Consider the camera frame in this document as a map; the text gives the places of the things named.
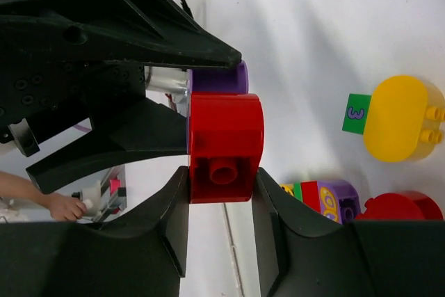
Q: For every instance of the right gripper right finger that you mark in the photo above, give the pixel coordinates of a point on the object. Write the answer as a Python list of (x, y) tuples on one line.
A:
[(302, 253)]

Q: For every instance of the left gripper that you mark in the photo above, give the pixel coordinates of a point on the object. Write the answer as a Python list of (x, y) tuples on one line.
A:
[(66, 60)]

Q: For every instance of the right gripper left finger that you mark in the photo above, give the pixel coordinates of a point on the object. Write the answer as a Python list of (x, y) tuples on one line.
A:
[(141, 253)]

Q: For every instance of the purple lego brick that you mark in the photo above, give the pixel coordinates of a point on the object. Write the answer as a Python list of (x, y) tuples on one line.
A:
[(234, 80)]

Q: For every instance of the red arched lego brick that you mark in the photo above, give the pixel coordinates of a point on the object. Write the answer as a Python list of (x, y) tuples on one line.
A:
[(225, 146)]

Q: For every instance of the green lego brick number three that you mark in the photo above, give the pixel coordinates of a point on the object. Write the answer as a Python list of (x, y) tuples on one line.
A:
[(356, 113)]

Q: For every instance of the yellow oval lego brick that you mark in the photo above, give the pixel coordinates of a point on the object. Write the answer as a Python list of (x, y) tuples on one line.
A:
[(405, 119)]

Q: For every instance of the person's hand in background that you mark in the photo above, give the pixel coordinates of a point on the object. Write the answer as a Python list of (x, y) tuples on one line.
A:
[(65, 208)]

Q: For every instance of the striped stacked lego block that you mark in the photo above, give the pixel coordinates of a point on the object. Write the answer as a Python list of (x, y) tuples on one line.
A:
[(334, 199)]

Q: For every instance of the red oval lego brick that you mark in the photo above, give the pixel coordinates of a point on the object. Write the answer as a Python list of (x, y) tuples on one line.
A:
[(406, 205)]

